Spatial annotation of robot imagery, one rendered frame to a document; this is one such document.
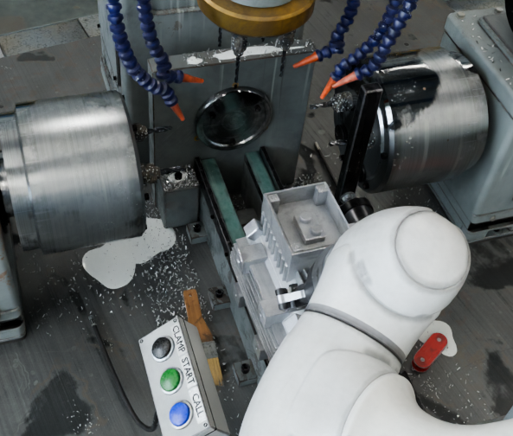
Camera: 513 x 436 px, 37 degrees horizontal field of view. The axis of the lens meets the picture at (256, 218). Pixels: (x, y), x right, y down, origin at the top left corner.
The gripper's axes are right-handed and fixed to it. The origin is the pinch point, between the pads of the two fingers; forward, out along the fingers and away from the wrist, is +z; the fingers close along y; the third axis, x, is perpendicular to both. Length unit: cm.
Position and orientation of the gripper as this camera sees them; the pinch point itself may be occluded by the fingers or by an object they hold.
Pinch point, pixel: (297, 298)
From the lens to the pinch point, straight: 103.7
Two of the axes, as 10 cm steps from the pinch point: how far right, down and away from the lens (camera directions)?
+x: 2.2, 9.6, -1.5
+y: -9.5, 1.8, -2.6
